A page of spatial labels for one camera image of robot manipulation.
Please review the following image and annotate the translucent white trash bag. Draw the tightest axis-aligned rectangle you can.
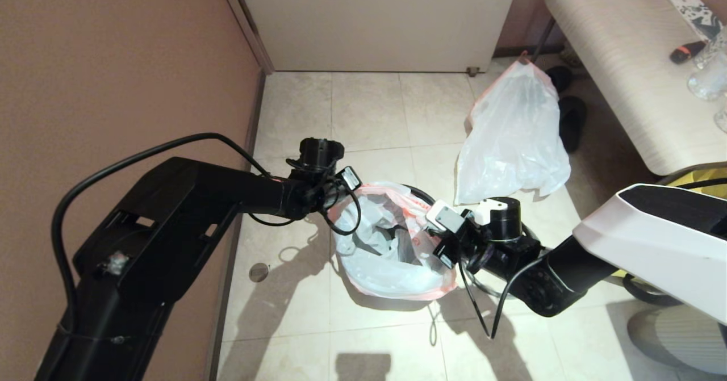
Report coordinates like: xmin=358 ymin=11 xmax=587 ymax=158
xmin=328 ymin=182 xmax=458 ymax=301

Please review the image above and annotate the used translucent orange-drawstring trash bag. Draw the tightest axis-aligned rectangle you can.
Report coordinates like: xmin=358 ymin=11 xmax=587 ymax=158
xmin=456 ymin=57 xmax=571 ymax=206

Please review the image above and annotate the black trash bin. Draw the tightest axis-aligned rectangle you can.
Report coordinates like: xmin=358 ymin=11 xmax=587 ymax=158
xmin=404 ymin=185 xmax=437 ymax=207

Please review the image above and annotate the yellow bag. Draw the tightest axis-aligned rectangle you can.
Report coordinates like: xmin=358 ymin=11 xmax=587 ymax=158
xmin=611 ymin=167 xmax=727 ymax=280

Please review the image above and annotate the black slipper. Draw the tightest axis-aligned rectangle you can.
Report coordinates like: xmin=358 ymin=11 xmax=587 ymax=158
xmin=559 ymin=96 xmax=587 ymax=153
xmin=548 ymin=66 xmax=573 ymax=93

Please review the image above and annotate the white door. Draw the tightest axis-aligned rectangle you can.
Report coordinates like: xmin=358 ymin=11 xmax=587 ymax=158
xmin=232 ymin=0 xmax=523 ymax=74

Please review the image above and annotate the grey ribbed rounded object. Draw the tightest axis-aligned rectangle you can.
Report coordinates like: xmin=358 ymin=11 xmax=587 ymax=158
xmin=626 ymin=307 xmax=727 ymax=377

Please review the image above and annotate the beige bench with metal legs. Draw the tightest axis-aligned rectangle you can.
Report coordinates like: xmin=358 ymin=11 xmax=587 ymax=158
xmin=537 ymin=0 xmax=727 ymax=176

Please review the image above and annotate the black and orange remote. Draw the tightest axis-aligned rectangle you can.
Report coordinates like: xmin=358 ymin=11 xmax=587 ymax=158
xmin=670 ymin=40 xmax=707 ymax=65

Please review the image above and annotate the black and white brochure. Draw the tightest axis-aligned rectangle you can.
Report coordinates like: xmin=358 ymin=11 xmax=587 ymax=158
xmin=668 ymin=0 xmax=727 ymax=42

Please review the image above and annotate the small silver wrist camera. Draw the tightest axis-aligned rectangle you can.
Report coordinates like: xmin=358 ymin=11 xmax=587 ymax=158
xmin=433 ymin=235 xmax=458 ymax=269
xmin=337 ymin=166 xmax=363 ymax=191

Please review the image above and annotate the black braided cable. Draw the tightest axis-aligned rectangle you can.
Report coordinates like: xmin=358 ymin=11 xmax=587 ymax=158
xmin=325 ymin=179 xmax=362 ymax=236

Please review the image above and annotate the thin black wrist camera cable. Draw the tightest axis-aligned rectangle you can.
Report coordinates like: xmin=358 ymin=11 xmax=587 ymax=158
xmin=459 ymin=253 xmax=549 ymax=339

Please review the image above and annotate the thick black arm cable loop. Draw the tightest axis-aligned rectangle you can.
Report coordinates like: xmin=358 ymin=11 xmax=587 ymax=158
xmin=622 ymin=274 xmax=682 ymax=308

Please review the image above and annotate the beige door frame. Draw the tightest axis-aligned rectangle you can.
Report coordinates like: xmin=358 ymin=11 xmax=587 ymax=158
xmin=215 ymin=0 xmax=277 ymax=76

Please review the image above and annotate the black cable with plug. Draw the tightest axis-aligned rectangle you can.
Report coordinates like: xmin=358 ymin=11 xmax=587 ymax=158
xmin=51 ymin=133 xmax=290 ymax=336

